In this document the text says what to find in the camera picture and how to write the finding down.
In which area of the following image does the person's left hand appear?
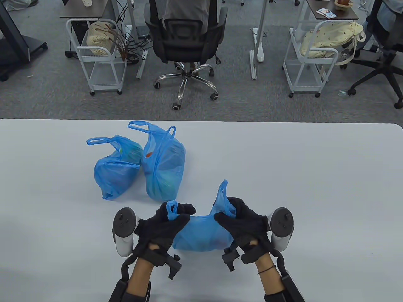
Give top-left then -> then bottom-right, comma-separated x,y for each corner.
135,202 -> 197,261

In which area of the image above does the dark brown desk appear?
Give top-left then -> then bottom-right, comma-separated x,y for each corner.
59,0 -> 113,19
305,0 -> 359,21

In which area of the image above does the black cable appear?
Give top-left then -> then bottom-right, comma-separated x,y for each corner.
121,255 -> 139,281
271,249 -> 287,277

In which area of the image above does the pale yellow cloth bag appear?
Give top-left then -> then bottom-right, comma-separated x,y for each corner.
299,21 -> 366,66

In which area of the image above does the black and white handheld controller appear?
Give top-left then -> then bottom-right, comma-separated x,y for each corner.
112,207 -> 139,258
267,207 -> 295,252

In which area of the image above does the white metal desk leg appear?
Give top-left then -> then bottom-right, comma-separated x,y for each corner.
126,0 -> 149,80
249,0 -> 269,81

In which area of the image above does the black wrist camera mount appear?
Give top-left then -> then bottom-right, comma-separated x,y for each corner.
221,247 -> 241,272
159,253 -> 182,280

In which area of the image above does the blue plastic bag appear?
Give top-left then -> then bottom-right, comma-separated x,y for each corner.
86,135 -> 145,200
166,179 -> 237,254
127,120 -> 186,202

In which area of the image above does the black box with white label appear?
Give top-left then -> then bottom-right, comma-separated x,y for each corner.
280,272 -> 306,302
109,278 -> 128,302

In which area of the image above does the cream woven bag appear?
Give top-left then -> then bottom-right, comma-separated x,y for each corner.
86,21 -> 115,57

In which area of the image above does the black mesh office chair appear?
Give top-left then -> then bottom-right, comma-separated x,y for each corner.
144,0 -> 228,111

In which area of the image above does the tangle of black cables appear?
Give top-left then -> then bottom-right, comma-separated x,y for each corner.
112,0 -> 155,65

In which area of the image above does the black wheeled stand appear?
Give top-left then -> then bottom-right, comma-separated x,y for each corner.
0,0 -> 48,82

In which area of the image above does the person's left forearm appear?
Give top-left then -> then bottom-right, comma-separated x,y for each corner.
126,255 -> 155,302

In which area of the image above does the person's right forearm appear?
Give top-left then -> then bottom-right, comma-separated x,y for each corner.
253,252 -> 285,302

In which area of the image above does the person's right hand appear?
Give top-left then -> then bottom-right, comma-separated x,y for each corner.
213,197 -> 274,265

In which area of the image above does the white wheeled utility cart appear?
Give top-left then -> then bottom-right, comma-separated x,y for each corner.
282,20 -> 339,98
65,18 -> 128,96

